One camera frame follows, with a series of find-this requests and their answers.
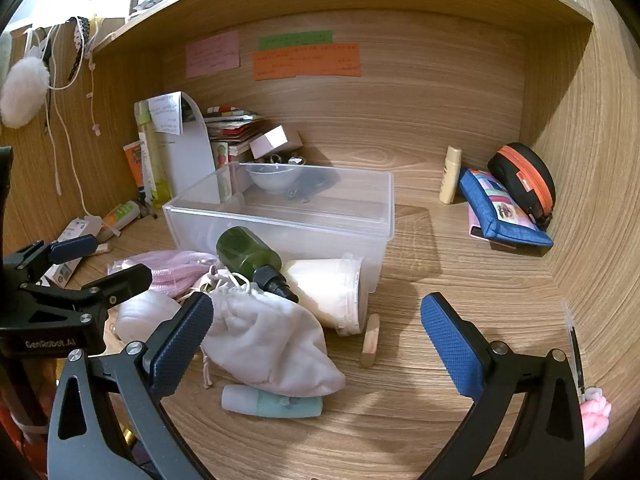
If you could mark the green sticky note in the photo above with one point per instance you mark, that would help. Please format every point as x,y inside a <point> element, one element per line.
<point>295,40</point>

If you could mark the orange sticky note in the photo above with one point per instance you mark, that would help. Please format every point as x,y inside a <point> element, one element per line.
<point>305,62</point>

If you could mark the shiny metal trinkets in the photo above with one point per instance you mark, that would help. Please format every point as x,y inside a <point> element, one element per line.
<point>290,159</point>

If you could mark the white pompom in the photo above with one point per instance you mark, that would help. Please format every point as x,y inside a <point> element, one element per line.
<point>22,92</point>

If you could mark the black white patterned headband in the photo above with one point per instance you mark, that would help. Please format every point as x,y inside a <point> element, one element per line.
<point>79,45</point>

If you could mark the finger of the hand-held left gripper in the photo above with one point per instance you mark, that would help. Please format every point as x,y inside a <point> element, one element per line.
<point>125,280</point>
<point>75,249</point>

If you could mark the yellow green bottle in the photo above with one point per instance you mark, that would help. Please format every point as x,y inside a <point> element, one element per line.
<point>159,180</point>

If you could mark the black metal clip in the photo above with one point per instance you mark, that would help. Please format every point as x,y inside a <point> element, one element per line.
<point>147,209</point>

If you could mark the orange green tube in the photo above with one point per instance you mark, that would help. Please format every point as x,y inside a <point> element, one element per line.
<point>120,215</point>

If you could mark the blue pencil case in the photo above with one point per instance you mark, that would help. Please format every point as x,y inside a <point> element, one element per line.
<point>500,210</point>

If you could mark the small pink white box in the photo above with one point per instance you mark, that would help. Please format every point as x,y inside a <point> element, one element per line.
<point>275,142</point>

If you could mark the stack of small boxes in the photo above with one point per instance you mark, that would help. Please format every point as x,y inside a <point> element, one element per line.
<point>232,127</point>

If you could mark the black orange round case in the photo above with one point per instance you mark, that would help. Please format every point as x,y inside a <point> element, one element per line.
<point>525,175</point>

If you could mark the small cream bottle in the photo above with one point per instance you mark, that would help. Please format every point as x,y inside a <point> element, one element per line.
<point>450,175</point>

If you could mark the white roll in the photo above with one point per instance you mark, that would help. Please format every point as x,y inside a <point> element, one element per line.
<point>320,285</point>

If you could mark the pink mesh bag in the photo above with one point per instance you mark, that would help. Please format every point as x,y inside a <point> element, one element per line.
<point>175,265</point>

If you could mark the pink toy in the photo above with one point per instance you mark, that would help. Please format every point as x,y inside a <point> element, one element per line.
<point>595,415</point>

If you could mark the white round pouch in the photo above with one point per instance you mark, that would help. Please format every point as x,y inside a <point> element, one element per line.
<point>142,317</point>

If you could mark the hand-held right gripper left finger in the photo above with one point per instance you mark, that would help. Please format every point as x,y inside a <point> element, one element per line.
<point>182,345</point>

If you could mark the white receipt paper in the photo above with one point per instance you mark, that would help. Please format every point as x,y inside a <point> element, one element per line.
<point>62,272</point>

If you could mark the small mint green bottle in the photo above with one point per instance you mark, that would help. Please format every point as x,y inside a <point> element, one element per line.
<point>280,405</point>

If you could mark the wooden desktop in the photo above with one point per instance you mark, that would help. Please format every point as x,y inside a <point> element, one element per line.
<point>450,285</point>

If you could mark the white tube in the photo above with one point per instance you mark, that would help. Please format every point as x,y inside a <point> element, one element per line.
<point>146,160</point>

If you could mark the clear plastic storage box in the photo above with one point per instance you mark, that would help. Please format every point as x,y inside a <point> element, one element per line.
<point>300,225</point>

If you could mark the white bowl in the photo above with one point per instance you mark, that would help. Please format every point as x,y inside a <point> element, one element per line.
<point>272,177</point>

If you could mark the dark green pump bottle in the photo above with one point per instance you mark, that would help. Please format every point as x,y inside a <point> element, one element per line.
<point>245,252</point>

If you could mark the white printed receipt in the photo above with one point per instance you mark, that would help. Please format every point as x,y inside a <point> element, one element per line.
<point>165,115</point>

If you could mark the small wooden block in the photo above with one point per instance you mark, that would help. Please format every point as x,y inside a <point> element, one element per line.
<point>371,340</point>

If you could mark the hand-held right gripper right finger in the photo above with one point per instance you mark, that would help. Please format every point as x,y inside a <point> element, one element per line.
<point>450,345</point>

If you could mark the pink sticky note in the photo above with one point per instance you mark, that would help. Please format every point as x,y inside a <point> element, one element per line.
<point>212,54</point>

